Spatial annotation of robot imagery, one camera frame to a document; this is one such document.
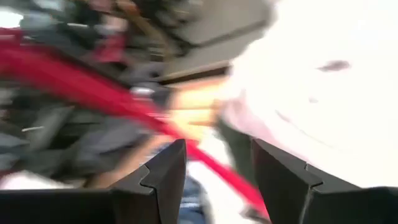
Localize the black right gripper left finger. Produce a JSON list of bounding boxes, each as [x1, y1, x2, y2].
[[0, 138, 187, 224]]

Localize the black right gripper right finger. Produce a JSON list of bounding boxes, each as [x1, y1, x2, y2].
[[251, 138, 398, 224]]

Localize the blue denim jeans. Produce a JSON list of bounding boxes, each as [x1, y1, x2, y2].
[[177, 175, 210, 224]]

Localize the dark green garment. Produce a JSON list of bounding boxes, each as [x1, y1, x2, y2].
[[216, 118, 256, 186]]

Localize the white garment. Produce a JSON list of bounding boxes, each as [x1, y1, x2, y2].
[[222, 0, 398, 189]]

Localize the red metal bar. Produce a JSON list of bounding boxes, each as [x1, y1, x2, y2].
[[0, 27, 271, 220]]

